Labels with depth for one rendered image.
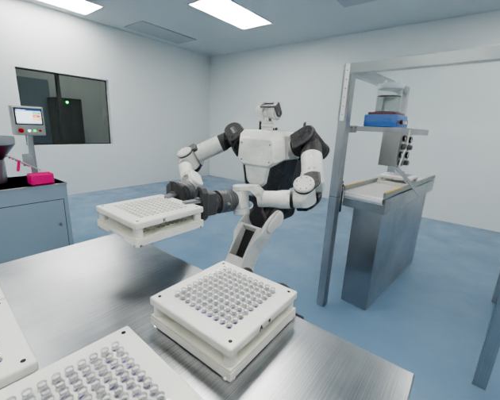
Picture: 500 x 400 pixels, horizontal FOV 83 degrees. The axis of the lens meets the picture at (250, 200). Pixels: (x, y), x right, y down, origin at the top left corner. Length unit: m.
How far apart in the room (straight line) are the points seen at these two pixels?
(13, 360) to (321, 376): 0.53
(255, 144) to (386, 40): 4.47
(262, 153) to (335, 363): 0.89
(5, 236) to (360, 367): 2.66
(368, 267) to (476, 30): 3.96
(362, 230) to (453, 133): 3.27
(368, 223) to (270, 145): 1.15
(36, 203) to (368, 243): 2.62
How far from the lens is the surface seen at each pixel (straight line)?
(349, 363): 0.69
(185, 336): 0.66
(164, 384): 0.52
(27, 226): 2.91
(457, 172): 5.23
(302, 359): 0.67
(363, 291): 2.37
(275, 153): 1.26
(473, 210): 5.31
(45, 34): 5.85
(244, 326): 0.61
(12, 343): 0.68
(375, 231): 2.17
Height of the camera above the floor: 1.30
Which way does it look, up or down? 15 degrees down
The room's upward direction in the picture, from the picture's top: 3 degrees clockwise
